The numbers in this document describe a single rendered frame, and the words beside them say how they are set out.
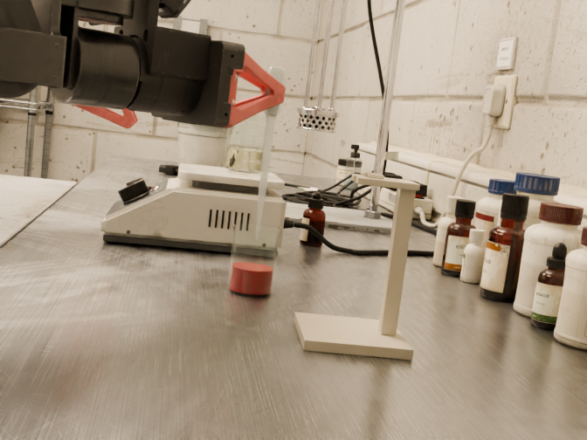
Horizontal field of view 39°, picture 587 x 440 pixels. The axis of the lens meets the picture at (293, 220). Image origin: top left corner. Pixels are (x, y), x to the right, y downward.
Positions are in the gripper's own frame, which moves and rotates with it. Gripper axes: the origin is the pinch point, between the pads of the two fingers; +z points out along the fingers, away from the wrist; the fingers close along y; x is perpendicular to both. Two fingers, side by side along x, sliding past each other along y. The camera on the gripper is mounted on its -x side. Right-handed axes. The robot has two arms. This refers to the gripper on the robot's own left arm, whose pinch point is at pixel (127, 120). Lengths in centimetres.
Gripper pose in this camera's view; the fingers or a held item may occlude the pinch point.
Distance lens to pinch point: 102.6
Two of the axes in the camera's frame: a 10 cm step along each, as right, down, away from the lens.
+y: -1.1, -1.4, 9.8
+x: -7.2, 6.9, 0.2
